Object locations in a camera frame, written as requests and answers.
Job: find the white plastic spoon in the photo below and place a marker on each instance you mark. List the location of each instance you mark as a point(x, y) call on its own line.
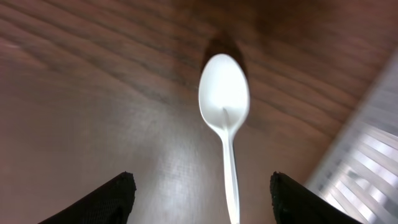
point(224, 102)

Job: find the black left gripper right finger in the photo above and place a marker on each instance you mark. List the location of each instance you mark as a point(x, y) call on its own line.
point(292, 203)

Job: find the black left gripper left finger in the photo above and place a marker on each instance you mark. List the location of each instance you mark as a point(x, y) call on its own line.
point(111, 203)

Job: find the clear plastic basket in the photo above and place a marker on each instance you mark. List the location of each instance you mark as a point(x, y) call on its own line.
point(358, 174)

